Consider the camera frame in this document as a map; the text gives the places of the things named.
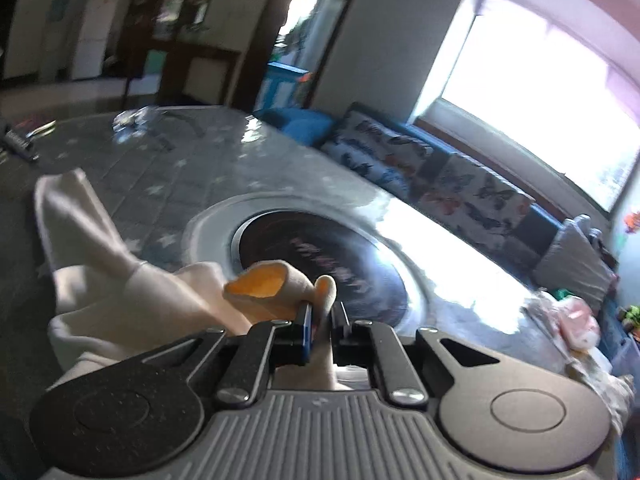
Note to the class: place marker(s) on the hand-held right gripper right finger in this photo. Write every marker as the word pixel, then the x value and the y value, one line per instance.
pixel 342 340

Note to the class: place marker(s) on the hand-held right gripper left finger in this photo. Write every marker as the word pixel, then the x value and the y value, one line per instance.
pixel 305 332

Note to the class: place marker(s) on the cream long-sleeved sweater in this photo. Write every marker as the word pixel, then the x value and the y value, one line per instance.
pixel 150 305

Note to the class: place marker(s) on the round black built-in hotplate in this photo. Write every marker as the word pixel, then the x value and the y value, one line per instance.
pixel 320 255

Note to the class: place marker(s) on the butterfly print cushion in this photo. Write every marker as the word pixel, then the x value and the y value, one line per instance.
pixel 475 205
pixel 375 152

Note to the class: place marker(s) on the blue sofa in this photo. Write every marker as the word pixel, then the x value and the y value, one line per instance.
pixel 300 125

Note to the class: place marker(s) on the grey quilted star table cover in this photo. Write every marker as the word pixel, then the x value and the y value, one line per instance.
pixel 150 170

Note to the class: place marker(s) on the pink plastic bag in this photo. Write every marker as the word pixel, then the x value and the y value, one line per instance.
pixel 575 322

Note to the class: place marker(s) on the grey cushion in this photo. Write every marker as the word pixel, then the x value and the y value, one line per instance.
pixel 575 260

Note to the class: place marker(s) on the blue cabinet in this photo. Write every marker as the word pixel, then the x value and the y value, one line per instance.
pixel 282 85

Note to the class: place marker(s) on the pale green cloth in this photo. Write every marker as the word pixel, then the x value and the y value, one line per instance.
pixel 600 390

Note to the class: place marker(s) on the rimless eyeglasses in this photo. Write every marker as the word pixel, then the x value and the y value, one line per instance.
pixel 132 119

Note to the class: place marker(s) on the clear plastic storage box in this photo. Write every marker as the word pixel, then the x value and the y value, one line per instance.
pixel 622 355

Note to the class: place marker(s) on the green plush toy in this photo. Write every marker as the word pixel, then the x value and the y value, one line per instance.
pixel 631 316

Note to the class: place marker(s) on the window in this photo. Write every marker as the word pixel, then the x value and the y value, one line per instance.
pixel 525 85

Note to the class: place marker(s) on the small dark object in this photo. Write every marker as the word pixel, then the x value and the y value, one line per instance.
pixel 17 144

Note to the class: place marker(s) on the dark wooden display cabinet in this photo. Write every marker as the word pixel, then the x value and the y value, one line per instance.
pixel 175 0

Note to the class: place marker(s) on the white refrigerator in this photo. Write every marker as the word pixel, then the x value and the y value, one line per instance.
pixel 95 35

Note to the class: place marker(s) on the dark wooden door frame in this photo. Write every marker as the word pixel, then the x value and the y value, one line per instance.
pixel 260 20

